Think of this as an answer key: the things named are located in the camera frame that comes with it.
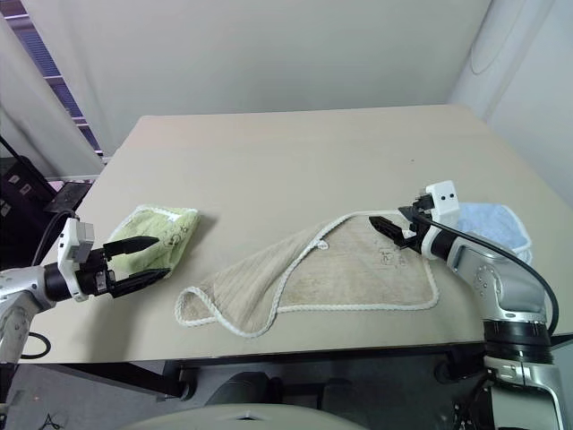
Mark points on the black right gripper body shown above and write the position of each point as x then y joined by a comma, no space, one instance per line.
417,233

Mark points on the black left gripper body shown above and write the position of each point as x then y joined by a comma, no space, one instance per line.
95,277

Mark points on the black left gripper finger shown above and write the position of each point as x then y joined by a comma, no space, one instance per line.
132,245
142,277

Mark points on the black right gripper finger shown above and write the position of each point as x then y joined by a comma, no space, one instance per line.
406,211
387,226

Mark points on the beige towel with white trim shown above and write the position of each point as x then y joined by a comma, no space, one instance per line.
340,273

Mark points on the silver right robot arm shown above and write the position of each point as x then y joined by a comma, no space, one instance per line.
515,280

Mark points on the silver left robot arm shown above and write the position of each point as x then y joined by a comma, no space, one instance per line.
21,280

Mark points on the folded green towel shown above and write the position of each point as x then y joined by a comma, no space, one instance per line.
163,233

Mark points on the folded light blue towel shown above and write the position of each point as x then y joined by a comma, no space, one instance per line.
494,226

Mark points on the dark metal plate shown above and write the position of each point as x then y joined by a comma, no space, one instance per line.
67,197

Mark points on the black equipment case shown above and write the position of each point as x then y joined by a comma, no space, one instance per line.
18,197

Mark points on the white curtain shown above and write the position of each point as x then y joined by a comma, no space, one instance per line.
31,116

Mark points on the beige robot torso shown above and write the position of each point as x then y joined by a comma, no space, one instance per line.
233,417

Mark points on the window with blue blinds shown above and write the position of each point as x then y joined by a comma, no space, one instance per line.
58,80

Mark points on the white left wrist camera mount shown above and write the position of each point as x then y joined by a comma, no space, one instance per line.
70,251

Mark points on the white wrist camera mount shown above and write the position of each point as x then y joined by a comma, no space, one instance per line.
444,199
70,251

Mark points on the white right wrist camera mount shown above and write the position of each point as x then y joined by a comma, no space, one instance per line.
444,199

